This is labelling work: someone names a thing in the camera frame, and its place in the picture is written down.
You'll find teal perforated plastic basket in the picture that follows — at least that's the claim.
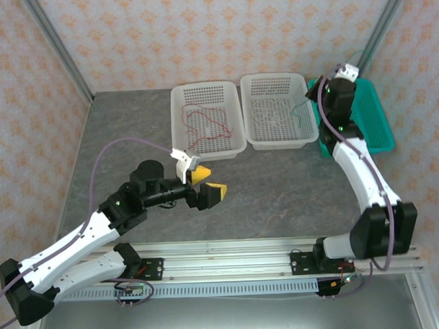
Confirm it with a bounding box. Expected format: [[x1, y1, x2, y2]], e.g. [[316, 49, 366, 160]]
[[306, 75, 396, 159]]

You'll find aluminium mounting rail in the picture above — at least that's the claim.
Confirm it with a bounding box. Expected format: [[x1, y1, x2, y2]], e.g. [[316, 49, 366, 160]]
[[87, 231, 425, 286]]

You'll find thin red cable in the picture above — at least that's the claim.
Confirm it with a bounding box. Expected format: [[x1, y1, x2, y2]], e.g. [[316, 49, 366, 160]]
[[181, 100, 236, 153]]

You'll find aluminium frame post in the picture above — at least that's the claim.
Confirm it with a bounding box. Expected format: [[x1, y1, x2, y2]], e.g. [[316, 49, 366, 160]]
[[354, 0, 414, 79], [21, 0, 95, 108]]

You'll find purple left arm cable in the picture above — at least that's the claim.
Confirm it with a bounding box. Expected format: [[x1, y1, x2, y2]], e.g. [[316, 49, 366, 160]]
[[0, 135, 182, 329]]

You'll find white slotted cable duct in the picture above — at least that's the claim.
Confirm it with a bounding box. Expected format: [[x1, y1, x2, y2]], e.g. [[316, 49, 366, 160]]
[[59, 278, 321, 303]]

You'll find white perforated plastic basket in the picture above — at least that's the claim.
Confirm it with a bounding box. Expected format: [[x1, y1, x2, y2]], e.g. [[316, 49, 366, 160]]
[[239, 71, 321, 152], [169, 80, 248, 163]]

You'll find thin white cable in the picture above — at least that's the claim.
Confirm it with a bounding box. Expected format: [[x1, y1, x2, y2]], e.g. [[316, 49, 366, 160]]
[[248, 95, 299, 136]]

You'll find aluminium side frame rail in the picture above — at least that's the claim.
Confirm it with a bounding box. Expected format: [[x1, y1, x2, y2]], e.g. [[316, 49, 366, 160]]
[[394, 235, 439, 329]]

